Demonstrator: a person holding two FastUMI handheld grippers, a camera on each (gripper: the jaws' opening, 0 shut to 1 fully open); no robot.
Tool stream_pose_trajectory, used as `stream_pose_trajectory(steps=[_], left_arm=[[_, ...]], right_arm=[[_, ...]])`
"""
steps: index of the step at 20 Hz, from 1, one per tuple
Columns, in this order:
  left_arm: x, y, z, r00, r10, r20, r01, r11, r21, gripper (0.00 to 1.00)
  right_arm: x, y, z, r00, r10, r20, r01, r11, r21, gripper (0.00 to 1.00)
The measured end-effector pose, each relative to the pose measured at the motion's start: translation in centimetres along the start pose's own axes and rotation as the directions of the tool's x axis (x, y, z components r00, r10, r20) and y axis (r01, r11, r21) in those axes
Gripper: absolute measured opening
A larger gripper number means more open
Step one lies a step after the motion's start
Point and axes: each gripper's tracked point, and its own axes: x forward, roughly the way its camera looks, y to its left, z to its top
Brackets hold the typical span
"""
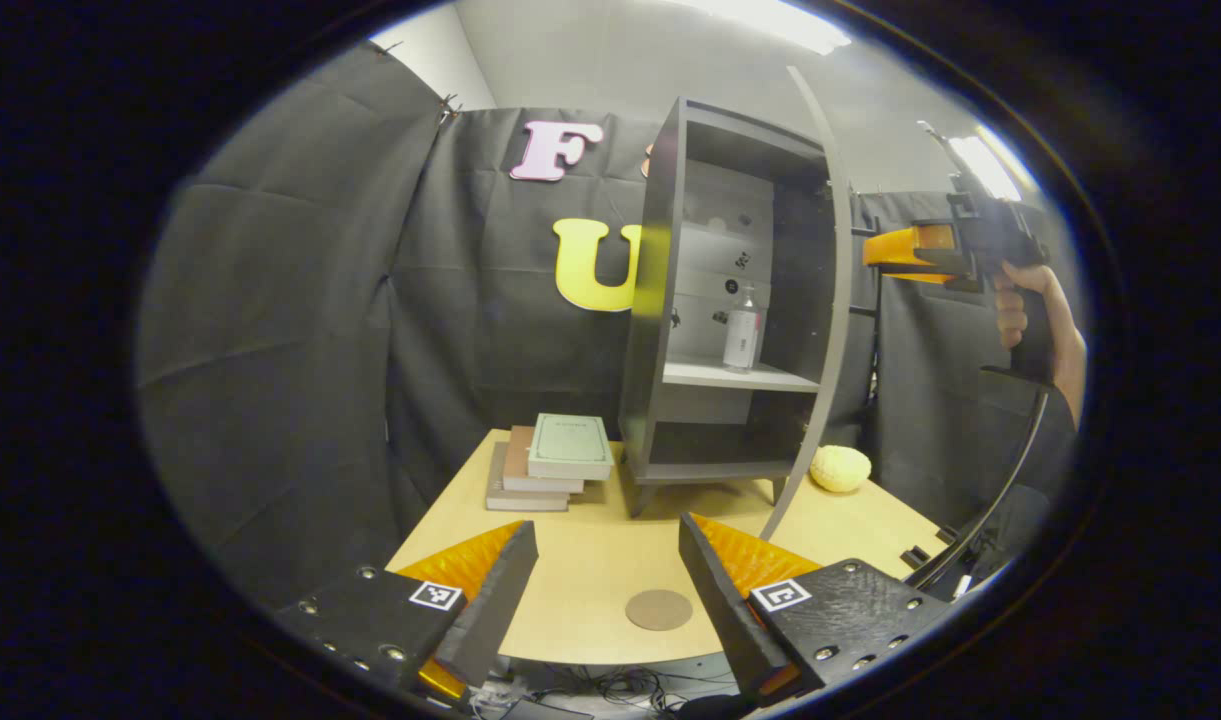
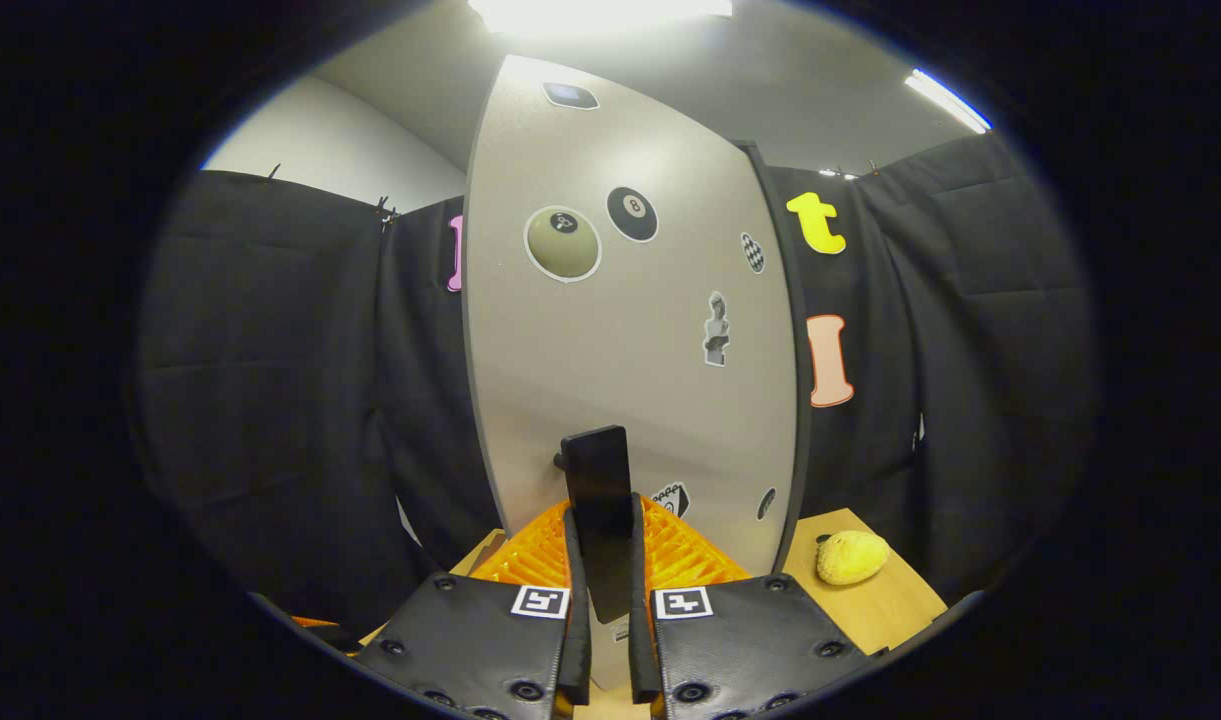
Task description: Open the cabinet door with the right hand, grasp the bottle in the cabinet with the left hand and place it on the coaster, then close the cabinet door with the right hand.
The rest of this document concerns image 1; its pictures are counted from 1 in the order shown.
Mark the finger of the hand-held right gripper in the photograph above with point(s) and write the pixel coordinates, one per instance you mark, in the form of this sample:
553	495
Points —
905	250

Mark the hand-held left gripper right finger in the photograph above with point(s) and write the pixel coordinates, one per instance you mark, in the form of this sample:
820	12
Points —
725	600

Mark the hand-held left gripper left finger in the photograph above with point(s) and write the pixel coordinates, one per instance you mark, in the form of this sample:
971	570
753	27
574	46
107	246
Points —
495	600

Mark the round brown coaster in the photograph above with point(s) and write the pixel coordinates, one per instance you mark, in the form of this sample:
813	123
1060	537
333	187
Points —
658	610

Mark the light grey cabinet door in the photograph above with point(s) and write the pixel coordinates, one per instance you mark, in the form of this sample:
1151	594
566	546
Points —
844	290

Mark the clear plastic bottle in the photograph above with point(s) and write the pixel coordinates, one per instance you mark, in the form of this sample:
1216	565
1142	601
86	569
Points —
742	340

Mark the dark grey cabinet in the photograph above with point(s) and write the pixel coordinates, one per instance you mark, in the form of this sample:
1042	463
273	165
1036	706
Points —
655	330

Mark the long ceiling light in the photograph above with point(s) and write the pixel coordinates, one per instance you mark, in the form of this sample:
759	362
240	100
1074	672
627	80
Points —
770	20
990	165

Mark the grey book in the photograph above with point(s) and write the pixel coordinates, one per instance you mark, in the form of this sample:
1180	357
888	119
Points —
510	500

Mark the brown book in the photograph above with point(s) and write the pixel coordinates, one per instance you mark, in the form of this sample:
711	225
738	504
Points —
518	460

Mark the yellow plush ball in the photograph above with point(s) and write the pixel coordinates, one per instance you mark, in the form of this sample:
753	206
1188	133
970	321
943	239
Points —
840	469

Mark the black table clamp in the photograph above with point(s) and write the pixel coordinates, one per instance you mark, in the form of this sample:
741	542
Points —
915	558

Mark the black backdrop cloth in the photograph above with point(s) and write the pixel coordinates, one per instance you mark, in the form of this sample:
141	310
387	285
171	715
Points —
290	330

